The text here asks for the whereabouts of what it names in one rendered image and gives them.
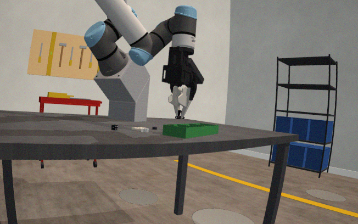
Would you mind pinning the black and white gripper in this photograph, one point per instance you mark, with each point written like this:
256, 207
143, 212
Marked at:
177, 75

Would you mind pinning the green three-compartment bin rack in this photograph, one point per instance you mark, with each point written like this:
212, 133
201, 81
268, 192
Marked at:
190, 130

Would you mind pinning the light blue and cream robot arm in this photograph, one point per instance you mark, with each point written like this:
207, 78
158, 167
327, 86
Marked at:
122, 21

